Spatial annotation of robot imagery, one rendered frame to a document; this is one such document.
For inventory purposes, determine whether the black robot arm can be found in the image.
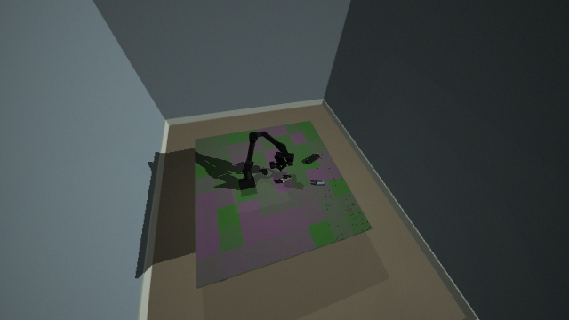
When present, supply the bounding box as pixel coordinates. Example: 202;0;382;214
242;132;294;180

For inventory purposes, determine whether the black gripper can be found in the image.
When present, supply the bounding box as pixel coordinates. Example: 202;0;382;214
269;158;293;170

